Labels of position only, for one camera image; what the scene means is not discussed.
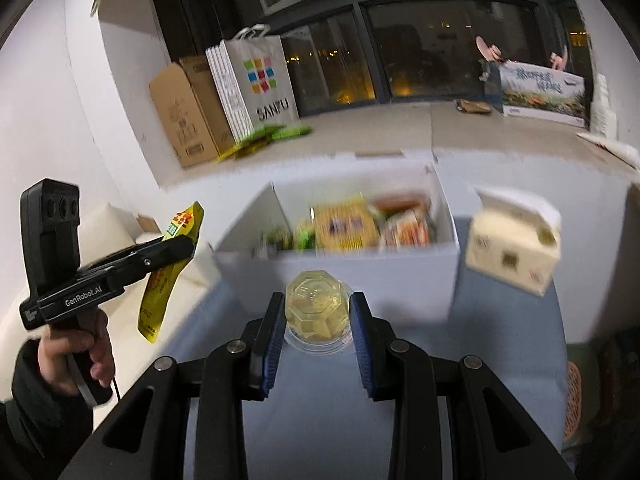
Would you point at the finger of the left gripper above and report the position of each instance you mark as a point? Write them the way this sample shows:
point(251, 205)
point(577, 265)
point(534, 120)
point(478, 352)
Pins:
point(158, 253)

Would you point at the beige tissue pack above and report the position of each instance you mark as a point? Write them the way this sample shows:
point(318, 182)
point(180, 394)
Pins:
point(515, 238)

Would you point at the clear jar yellow candy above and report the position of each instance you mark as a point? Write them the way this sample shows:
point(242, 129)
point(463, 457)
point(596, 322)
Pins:
point(317, 314)

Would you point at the green snack box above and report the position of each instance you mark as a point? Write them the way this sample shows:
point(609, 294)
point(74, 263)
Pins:
point(282, 239)

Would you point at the brown cardboard box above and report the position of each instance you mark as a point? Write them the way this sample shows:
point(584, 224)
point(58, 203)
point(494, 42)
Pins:
point(187, 101)

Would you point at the white bottle on sill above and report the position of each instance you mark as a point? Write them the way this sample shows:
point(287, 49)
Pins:
point(603, 119)

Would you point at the cream leather sofa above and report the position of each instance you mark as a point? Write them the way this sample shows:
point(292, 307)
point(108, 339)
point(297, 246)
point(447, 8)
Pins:
point(103, 237)

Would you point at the round yellow cookie pack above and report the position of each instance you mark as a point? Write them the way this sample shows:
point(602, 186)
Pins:
point(345, 226)

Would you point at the yellow snack packet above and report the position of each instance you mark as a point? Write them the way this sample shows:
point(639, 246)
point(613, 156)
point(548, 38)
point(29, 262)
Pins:
point(161, 282)

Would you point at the black sleeve left forearm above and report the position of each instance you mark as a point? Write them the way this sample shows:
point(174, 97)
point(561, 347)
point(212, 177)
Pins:
point(41, 429)

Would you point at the green sachets on sill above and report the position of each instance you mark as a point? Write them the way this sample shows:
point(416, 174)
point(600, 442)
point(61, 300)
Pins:
point(261, 138)

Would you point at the printed tissue box on sill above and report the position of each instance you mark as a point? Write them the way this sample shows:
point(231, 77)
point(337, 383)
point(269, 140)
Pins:
point(526, 90)

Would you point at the white SANFU shopping bag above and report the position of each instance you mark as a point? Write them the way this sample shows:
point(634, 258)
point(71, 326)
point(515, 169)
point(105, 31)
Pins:
point(252, 80)

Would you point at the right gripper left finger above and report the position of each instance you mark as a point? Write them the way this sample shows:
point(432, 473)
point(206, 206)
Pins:
point(243, 369)

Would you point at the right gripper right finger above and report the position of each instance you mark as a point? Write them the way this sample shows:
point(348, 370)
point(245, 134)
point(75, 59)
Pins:
point(394, 369)

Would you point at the small brown item on sill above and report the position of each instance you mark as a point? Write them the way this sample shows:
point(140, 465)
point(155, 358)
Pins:
point(473, 107)

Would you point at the orange flying cake packet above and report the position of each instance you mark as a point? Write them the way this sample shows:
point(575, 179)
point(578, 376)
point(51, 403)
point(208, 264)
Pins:
point(403, 220)

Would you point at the white storage box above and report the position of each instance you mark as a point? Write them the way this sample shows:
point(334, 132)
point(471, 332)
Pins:
point(406, 285)

